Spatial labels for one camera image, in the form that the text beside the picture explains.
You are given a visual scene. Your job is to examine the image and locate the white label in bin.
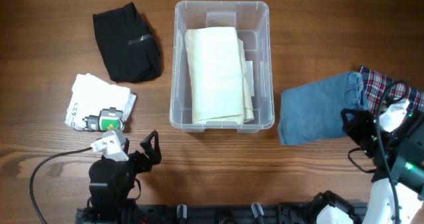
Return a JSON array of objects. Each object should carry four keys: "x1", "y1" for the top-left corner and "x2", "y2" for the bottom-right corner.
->
[{"x1": 246, "y1": 61, "x2": 254, "y2": 97}]

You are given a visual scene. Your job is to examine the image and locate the clear plastic storage bin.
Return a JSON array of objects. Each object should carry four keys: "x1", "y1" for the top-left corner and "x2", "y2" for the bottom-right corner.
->
[{"x1": 170, "y1": 1, "x2": 275, "y2": 133}]

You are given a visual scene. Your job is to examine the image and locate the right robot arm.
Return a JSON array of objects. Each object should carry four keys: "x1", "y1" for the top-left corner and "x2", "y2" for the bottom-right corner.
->
[{"x1": 307, "y1": 109, "x2": 423, "y2": 224}]

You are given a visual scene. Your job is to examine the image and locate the blue jeans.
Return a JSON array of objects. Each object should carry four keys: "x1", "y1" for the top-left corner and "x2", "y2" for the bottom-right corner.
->
[{"x1": 278, "y1": 72, "x2": 368, "y2": 146}]

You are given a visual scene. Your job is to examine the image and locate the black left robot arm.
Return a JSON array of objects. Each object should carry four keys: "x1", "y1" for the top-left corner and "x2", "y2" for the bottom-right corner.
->
[{"x1": 76, "y1": 129, "x2": 162, "y2": 223}]

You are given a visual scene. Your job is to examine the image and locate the black left camera cable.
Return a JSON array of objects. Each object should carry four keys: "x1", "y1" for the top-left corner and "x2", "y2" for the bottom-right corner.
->
[{"x1": 28, "y1": 146, "x2": 93, "y2": 224}]

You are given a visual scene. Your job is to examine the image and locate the black folded garment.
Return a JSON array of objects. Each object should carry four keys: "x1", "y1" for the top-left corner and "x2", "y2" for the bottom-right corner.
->
[{"x1": 93, "y1": 2, "x2": 162, "y2": 83}]

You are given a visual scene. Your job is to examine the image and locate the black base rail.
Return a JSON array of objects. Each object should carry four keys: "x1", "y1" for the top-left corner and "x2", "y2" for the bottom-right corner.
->
[{"x1": 75, "y1": 202, "x2": 333, "y2": 224}]

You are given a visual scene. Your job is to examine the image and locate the red blue plaid shirt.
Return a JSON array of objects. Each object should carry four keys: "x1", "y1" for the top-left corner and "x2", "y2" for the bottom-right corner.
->
[{"x1": 359, "y1": 66, "x2": 423, "y2": 115}]

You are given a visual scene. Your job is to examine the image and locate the black right camera cable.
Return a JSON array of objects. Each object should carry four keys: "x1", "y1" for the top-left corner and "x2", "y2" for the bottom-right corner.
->
[{"x1": 347, "y1": 81, "x2": 411, "y2": 224}]

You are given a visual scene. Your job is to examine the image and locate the cream cloth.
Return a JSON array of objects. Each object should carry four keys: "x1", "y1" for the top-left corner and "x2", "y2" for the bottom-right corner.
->
[{"x1": 185, "y1": 27, "x2": 254, "y2": 125}]

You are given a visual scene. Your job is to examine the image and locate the black camera cable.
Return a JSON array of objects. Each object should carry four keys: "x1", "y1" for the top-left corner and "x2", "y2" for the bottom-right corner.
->
[
  {"x1": 28, "y1": 146, "x2": 93, "y2": 224},
  {"x1": 347, "y1": 81, "x2": 411, "y2": 224}
]

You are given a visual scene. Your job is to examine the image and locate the white printed folded t-shirt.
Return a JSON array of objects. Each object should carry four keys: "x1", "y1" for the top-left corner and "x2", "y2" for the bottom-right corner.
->
[{"x1": 64, "y1": 74, "x2": 136, "y2": 132}]

